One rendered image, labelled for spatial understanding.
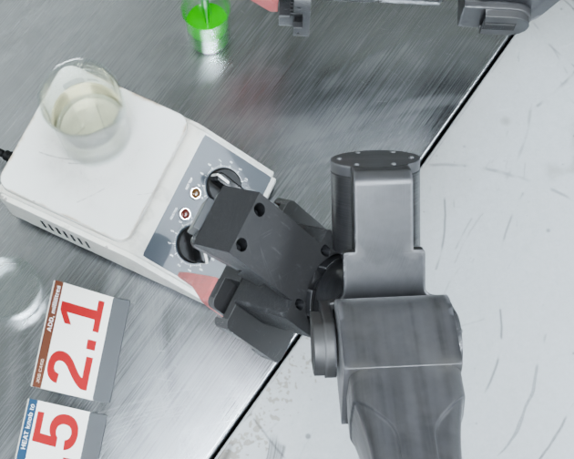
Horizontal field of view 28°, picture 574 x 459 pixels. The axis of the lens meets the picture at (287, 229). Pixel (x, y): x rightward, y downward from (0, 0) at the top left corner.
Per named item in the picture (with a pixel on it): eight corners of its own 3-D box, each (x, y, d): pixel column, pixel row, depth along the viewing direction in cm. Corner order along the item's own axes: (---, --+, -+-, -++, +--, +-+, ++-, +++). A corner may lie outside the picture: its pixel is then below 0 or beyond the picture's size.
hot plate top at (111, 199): (193, 121, 95) (192, 117, 95) (127, 248, 93) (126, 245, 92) (66, 64, 97) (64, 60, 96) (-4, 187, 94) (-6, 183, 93)
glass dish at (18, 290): (33, 330, 99) (28, 325, 97) (-28, 314, 99) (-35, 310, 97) (52, 270, 100) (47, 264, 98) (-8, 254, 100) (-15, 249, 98)
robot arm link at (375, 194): (298, 151, 75) (309, 191, 63) (430, 146, 75) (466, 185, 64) (303, 320, 78) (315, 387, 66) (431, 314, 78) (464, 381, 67)
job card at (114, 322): (130, 300, 99) (125, 290, 95) (110, 403, 97) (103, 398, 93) (61, 290, 100) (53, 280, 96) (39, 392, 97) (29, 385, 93)
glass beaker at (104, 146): (43, 153, 94) (22, 117, 86) (77, 86, 96) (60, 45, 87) (119, 186, 93) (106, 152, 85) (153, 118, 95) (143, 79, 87)
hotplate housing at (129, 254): (278, 181, 103) (279, 153, 95) (213, 311, 99) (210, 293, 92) (58, 82, 105) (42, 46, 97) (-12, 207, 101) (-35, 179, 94)
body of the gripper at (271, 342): (206, 321, 78) (281, 346, 73) (271, 193, 81) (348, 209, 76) (261, 359, 83) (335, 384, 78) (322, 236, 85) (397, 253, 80)
